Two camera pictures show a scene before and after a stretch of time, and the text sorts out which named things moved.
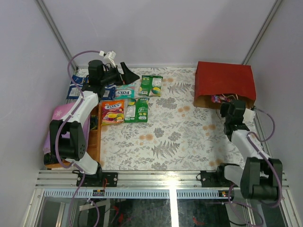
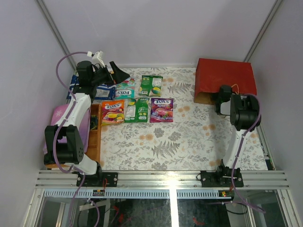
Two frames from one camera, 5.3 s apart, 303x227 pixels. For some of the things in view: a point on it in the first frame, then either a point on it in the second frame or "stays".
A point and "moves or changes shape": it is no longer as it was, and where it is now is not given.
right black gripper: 223,106 -> 219,86
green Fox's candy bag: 126,91 stays
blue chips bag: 74,92 stays
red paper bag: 235,81 stays
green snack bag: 151,85 stays
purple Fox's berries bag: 218,99 moves or changes shape
